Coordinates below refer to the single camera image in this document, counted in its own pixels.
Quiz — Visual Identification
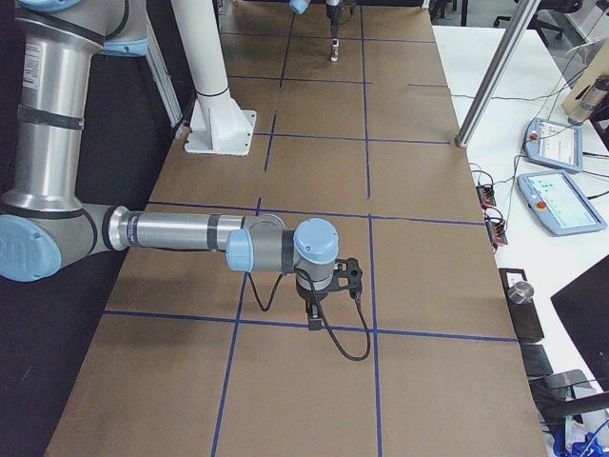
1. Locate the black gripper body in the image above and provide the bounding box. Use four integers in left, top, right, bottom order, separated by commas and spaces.
296, 280, 331, 309
325, 0, 342, 25

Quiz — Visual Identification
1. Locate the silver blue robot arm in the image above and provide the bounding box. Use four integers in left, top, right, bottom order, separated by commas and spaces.
1, 1, 344, 329
289, 0, 344, 47

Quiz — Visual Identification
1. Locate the near orange black connector box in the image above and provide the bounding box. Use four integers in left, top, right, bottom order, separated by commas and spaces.
484, 216, 508, 249

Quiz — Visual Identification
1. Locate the orange black connector box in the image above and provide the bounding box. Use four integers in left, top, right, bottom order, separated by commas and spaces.
484, 216, 508, 249
476, 185, 496, 209

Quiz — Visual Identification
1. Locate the far orange black connector box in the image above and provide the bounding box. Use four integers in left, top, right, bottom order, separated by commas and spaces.
476, 185, 496, 209

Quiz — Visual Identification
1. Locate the metal cylinder on black plate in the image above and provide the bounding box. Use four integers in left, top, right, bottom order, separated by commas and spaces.
499, 268, 544, 344

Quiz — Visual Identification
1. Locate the far teach pendant tablet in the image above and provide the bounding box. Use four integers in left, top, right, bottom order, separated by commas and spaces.
523, 117, 583, 173

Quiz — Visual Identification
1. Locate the teach pendant tablet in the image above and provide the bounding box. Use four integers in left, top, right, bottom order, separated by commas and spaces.
517, 170, 607, 236
523, 117, 583, 173

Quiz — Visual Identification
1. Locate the near teach pendant tablet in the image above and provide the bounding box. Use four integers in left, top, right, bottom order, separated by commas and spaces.
517, 170, 607, 236

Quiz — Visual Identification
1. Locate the wooden stand with bottle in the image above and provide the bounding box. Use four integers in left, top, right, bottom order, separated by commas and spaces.
561, 38, 608, 125

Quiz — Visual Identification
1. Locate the black monitor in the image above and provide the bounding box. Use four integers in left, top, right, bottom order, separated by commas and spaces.
551, 257, 608, 389

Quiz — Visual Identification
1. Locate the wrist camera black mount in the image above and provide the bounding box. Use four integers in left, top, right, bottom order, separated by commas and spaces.
331, 257, 363, 302

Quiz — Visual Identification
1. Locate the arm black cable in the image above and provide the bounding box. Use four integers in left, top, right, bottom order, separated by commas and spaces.
246, 270, 372, 361

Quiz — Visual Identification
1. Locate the white central pedestal column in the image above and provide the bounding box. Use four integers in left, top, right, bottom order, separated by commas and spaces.
171, 0, 257, 156

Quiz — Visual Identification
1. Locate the aluminium frame post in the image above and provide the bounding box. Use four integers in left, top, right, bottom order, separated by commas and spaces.
455, 0, 540, 148

